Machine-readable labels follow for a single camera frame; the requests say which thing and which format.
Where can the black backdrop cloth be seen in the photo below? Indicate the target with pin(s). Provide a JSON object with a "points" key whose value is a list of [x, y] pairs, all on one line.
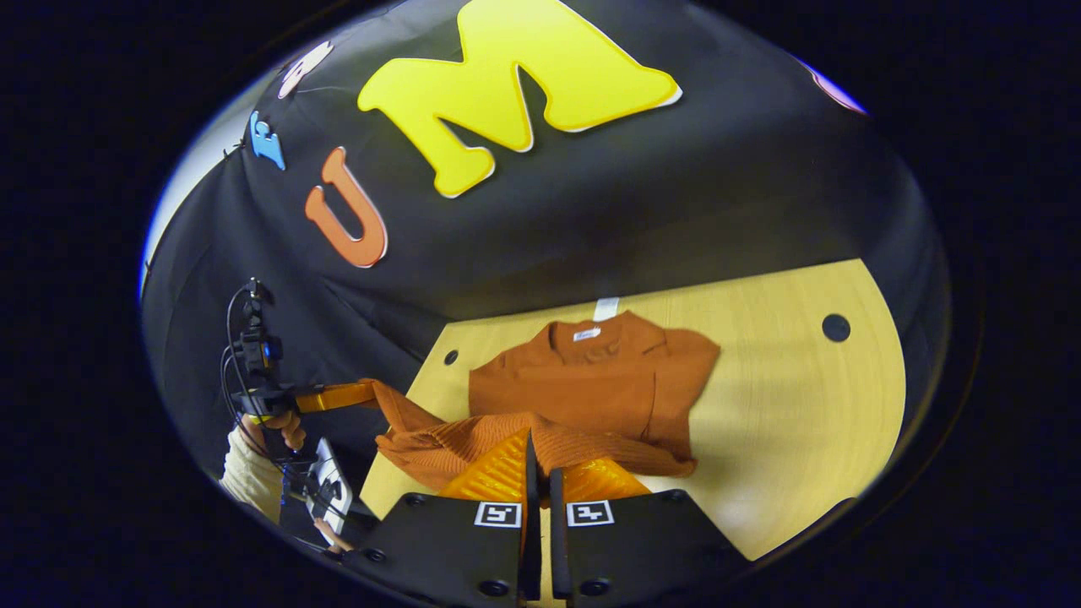
{"points": [[676, 186]]}

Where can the white black-printed item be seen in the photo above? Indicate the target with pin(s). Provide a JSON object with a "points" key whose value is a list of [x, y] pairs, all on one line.
{"points": [[329, 481]]}

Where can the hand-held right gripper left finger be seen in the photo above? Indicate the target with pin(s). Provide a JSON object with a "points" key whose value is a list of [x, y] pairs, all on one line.
{"points": [[532, 549]]}

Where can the orange coat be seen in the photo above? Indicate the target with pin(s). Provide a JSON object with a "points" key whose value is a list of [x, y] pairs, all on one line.
{"points": [[591, 388]]}

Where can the white tape strip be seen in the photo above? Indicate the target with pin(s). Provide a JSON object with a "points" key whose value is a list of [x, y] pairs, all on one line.
{"points": [[605, 308]]}

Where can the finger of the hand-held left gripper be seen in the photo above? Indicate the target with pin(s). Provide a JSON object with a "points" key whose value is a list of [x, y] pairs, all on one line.
{"points": [[338, 397]]}

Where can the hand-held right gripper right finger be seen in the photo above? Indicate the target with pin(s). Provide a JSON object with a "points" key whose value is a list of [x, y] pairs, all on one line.
{"points": [[557, 549]]}

